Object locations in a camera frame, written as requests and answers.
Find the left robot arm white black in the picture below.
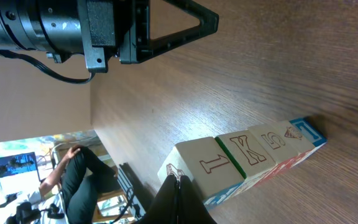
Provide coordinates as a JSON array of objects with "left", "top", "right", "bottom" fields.
[{"left": 0, "top": 0, "right": 219, "bottom": 73}]

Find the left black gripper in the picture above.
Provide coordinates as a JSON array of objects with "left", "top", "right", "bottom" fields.
[{"left": 77, "top": 0, "right": 219, "bottom": 73}]

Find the wooden block pineapple yellow O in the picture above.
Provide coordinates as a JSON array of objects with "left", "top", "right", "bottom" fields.
[{"left": 215, "top": 130, "right": 276, "bottom": 196}]

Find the wooden block yellow face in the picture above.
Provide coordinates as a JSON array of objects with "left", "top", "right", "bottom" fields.
[{"left": 157, "top": 137, "right": 244, "bottom": 210}]

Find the background monitor screen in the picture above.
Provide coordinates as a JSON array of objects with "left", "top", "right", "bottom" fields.
[{"left": 0, "top": 152, "right": 40, "bottom": 181}]

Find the wooden block letter E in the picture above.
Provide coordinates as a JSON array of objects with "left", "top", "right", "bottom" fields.
[{"left": 290, "top": 118, "right": 327, "bottom": 152}]

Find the wooden block blue D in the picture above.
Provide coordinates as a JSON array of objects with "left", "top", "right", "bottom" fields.
[{"left": 272, "top": 121, "right": 315, "bottom": 168}]

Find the wooden block green R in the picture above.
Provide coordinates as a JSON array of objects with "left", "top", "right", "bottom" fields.
[{"left": 249, "top": 124, "right": 298, "bottom": 180}]

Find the seated person in background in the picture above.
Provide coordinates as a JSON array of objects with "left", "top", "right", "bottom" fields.
[{"left": 39, "top": 145, "right": 121, "bottom": 223}]

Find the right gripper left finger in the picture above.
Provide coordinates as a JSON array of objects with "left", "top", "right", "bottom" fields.
[{"left": 136, "top": 174, "right": 179, "bottom": 224}]

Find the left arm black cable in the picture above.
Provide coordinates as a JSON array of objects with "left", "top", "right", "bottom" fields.
[{"left": 0, "top": 49, "right": 96, "bottom": 85}]

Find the black equipment at table edge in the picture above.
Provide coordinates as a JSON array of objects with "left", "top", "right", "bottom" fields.
[{"left": 117, "top": 162, "right": 154, "bottom": 222}]

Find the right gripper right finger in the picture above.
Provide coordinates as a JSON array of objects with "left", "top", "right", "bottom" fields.
[{"left": 178, "top": 175, "right": 217, "bottom": 224}]

